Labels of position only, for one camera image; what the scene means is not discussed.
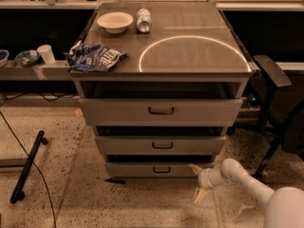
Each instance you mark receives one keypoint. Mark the grey middle drawer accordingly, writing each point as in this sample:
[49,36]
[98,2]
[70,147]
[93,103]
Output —
[159,144]

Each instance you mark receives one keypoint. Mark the grey drawer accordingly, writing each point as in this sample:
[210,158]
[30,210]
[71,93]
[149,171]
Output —
[159,144]
[150,169]
[160,112]

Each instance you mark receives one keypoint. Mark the blue bowl at edge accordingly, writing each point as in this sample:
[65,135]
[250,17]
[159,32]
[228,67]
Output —
[4,55]

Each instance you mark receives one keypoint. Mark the crushed silver can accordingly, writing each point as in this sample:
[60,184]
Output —
[144,21]

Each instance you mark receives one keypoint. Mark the grey top drawer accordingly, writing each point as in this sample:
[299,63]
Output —
[160,112]

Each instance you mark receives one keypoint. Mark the grey three-drawer cabinet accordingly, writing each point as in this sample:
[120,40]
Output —
[189,53]

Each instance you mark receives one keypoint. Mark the blue bowl with items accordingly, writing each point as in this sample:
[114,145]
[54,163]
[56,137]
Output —
[27,58]

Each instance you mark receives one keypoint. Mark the blue chip bag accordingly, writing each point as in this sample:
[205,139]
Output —
[93,58]

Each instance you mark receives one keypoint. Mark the black metal stand leg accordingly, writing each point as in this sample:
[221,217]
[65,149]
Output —
[18,193]

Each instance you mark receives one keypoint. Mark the white paper cup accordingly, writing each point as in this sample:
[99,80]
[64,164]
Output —
[46,53]

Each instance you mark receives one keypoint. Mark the white bowl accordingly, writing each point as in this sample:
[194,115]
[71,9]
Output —
[115,22]

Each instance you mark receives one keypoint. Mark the black office chair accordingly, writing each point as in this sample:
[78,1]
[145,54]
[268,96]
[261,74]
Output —
[280,98]

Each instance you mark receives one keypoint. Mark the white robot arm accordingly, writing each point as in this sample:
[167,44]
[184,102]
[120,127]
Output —
[283,208]

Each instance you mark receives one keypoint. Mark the grey side shelf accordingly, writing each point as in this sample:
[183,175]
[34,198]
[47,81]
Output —
[40,72]

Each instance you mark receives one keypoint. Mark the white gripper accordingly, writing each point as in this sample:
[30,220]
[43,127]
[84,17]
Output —
[205,179]

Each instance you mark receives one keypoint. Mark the grey bottom drawer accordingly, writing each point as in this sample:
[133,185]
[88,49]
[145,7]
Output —
[150,169]

